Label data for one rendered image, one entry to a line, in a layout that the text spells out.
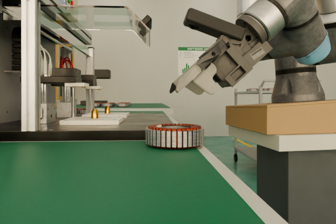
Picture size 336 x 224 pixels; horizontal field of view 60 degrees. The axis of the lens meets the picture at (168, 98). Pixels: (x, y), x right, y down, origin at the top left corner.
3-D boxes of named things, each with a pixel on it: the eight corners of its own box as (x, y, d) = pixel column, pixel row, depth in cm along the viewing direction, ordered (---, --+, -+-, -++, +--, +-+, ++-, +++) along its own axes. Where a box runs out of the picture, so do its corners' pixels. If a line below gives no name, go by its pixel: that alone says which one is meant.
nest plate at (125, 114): (129, 115, 114) (129, 112, 114) (126, 118, 99) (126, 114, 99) (90, 115, 113) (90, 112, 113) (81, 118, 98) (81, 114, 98)
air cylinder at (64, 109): (76, 116, 109) (76, 101, 109) (71, 117, 102) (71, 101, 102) (63, 116, 109) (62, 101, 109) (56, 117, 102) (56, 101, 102)
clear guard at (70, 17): (150, 47, 96) (150, 29, 96) (150, 30, 72) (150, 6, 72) (48, 46, 94) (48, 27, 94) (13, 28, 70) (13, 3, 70)
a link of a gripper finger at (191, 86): (184, 108, 63) (215, 85, 58) (166, 88, 63) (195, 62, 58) (188, 102, 66) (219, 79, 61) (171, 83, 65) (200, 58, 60)
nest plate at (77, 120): (123, 120, 90) (123, 116, 90) (118, 124, 75) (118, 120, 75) (74, 120, 89) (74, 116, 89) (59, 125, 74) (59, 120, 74)
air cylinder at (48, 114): (55, 121, 85) (55, 102, 85) (46, 123, 78) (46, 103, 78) (38, 121, 85) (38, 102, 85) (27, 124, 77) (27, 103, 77)
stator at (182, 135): (201, 140, 61) (201, 122, 61) (206, 150, 50) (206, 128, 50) (148, 140, 62) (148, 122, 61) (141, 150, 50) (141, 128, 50)
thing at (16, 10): (32, 26, 76) (32, 10, 76) (22, 20, 70) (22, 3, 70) (14, 26, 76) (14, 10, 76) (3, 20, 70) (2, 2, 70)
